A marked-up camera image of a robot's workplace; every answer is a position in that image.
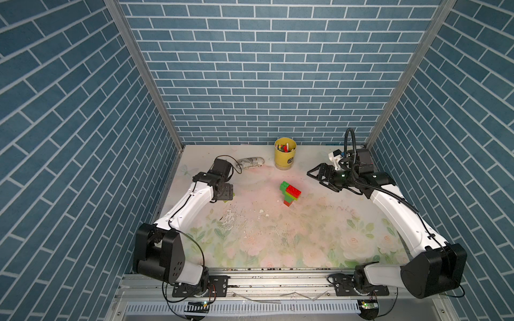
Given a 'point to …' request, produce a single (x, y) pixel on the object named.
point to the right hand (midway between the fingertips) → (316, 177)
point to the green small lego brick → (288, 198)
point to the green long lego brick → (283, 186)
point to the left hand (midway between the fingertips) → (223, 191)
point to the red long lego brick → (293, 191)
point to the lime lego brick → (290, 195)
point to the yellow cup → (285, 151)
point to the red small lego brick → (287, 203)
